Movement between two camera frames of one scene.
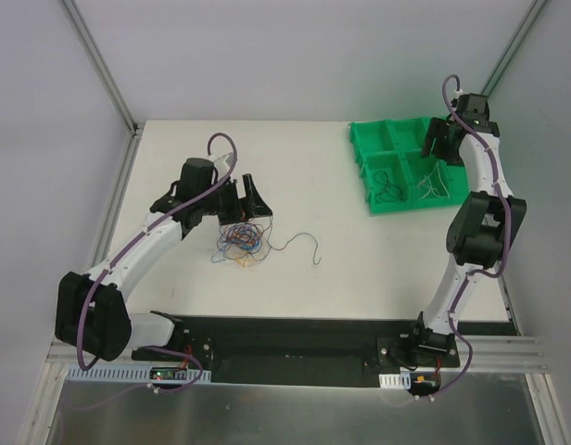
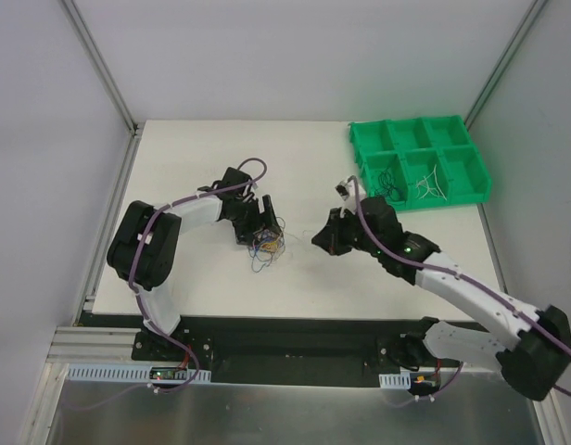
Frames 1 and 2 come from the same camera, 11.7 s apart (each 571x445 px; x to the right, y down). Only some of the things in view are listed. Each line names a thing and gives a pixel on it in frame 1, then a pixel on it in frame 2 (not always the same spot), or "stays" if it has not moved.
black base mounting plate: (306, 351) stays
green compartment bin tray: (395, 172) stays
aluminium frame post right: (514, 47) stays
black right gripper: (442, 140) → (343, 233)
